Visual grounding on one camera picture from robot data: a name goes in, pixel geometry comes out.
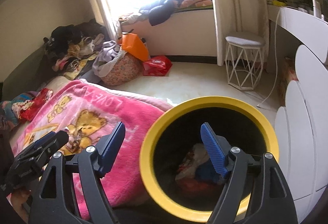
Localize red patterned cloth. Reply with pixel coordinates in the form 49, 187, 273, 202
19, 88, 53, 122

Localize trash inside bin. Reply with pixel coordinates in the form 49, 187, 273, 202
175, 143, 226, 192

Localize floral fabric laundry basket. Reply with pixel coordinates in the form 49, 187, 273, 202
101, 53, 142, 87

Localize pink bear fleece blanket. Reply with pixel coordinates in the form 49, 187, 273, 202
11, 80, 171, 207

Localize pile of clothes on bed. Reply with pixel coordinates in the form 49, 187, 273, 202
43, 19, 109, 80

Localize left hand painted nails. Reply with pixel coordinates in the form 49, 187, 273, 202
10, 187, 31, 223

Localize white wire frame stool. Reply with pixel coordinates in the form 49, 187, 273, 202
225, 32, 265, 91

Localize grey lilac garment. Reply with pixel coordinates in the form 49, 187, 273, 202
92, 41, 127, 78

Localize yellow round trash bin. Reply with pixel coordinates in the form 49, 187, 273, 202
140, 96, 279, 223

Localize white scalloped cabinet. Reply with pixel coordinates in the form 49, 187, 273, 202
268, 5, 327, 222

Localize floral teal pillow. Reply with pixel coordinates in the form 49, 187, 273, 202
1, 92, 36, 130

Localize red plastic shopping bag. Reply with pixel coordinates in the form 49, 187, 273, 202
143, 55, 172, 77

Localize cream window curtain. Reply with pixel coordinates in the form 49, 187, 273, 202
212, 0, 269, 66

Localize white cable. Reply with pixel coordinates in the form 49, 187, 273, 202
257, 6, 293, 109

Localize dark navy jacket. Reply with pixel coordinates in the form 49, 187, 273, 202
138, 0, 184, 26

